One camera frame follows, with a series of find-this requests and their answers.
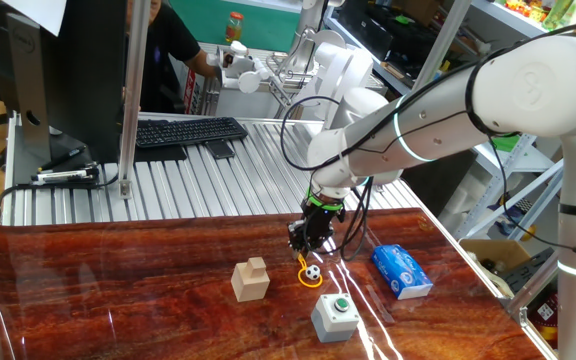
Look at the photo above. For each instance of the wood grain table mat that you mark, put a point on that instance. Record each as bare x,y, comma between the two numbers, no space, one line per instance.
118,280

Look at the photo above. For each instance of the slanted aluminium frame post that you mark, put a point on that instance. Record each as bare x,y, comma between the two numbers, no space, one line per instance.
450,25
533,285

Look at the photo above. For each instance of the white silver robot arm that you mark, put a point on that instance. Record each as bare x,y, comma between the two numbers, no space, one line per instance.
443,130

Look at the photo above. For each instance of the small soccer ball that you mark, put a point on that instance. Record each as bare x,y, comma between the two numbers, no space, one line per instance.
312,272

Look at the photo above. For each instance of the black keyboard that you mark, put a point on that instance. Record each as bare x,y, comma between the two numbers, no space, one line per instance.
188,131

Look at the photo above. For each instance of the blue tissue pack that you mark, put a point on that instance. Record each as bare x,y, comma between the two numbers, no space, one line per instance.
402,274

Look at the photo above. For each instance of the red printed box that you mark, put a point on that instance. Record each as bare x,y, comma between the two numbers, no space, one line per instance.
543,320

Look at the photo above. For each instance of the white haptic teleoperation device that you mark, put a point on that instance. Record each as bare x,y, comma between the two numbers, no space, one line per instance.
343,65

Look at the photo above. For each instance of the black cabinet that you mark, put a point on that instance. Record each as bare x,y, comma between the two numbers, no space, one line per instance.
438,187

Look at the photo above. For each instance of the cardboard box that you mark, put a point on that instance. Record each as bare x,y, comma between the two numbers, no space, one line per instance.
498,250

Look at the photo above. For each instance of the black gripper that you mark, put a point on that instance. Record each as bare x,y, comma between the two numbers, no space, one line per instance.
320,222

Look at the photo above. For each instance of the silver monitor stand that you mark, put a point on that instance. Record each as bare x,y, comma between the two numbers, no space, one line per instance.
28,90

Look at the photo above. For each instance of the stepped wooden block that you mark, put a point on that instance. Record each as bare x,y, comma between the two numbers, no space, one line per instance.
250,286

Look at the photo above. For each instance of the grey box with green button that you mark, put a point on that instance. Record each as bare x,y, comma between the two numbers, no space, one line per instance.
333,324

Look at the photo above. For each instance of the white metal shelf rack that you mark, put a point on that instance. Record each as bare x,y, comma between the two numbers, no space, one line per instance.
523,25

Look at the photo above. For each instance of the aluminium flight case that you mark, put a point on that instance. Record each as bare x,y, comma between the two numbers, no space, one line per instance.
238,105

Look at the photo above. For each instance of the person forearm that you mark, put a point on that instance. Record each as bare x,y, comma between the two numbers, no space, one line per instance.
200,62

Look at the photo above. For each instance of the black plastic case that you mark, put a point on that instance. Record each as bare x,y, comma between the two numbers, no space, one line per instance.
533,272

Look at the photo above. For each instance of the red and white sign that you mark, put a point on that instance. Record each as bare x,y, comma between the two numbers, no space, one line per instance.
190,92

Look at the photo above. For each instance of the black pen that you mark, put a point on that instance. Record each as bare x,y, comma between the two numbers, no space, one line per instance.
63,158

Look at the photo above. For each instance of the black smartphone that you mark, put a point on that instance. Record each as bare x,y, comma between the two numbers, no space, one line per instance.
219,149

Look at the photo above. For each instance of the orange jar with red lid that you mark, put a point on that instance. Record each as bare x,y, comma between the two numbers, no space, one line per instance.
234,27

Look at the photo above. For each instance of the black and white marker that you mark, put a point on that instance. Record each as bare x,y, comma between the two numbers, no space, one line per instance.
63,175

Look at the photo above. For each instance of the white paper sheet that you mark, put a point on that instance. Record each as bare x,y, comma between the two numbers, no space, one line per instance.
38,12

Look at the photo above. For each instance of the person in black shirt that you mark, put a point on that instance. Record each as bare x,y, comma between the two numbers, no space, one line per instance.
163,45

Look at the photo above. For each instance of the silver metal column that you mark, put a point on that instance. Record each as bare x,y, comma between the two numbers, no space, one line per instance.
310,20

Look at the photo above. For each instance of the black computer monitor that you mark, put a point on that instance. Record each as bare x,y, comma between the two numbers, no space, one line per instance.
88,75

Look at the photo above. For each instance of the red and yellow toys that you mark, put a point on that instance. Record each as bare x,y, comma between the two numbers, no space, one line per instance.
524,7

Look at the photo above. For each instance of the person hand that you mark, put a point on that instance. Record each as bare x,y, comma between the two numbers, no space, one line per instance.
218,67

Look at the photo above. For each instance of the aluminium frame post with bracket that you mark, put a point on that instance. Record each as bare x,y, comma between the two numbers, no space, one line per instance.
130,100

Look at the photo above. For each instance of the yellow ball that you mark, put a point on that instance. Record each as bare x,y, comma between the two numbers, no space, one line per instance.
528,233

